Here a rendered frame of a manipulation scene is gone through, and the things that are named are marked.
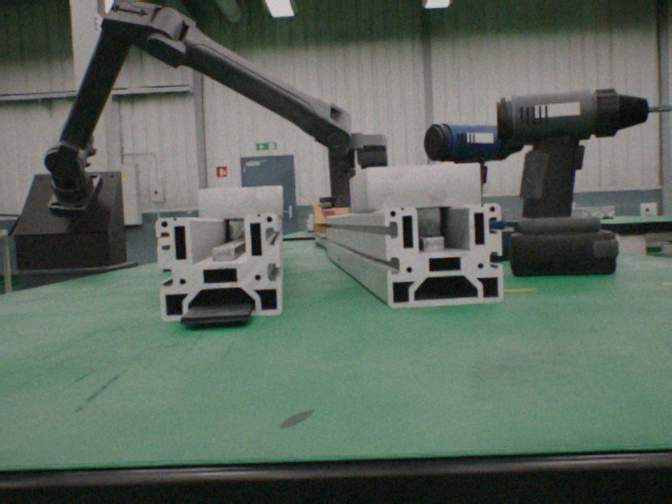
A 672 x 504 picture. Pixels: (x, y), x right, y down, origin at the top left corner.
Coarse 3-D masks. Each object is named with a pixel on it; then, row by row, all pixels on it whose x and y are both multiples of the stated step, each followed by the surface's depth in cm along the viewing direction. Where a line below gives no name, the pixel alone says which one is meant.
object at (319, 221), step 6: (306, 198) 350; (312, 204) 355; (318, 210) 348; (336, 210) 347; (342, 210) 347; (348, 210) 347; (318, 216) 347; (318, 222) 346; (324, 222) 345; (318, 228) 350; (324, 228) 349
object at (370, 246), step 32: (352, 224) 83; (384, 224) 57; (416, 224) 56; (448, 224) 64; (480, 224) 58; (352, 256) 85; (384, 256) 57; (416, 256) 56; (448, 256) 57; (480, 256) 57; (384, 288) 58; (416, 288) 66; (448, 288) 65; (480, 288) 57
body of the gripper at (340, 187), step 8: (336, 176) 139; (344, 176) 139; (352, 176) 140; (336, 184) 140; (344, 184) 139; (336, 192) 140; (344, 192) 139; (320, 200) 143; (328, 200) 139; (336, 200) 139
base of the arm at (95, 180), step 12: (84, 168) 150; (60, 180) 145; (72, 180) 145; (84, 180) 148; (96, 180) 154; (60, 192) 147; (72, 192) 147; (84, 192) 149; (96, 192) 153; (48, 204) 148; (60, 204) 149; (72, 204) 148; (84, 204) 148
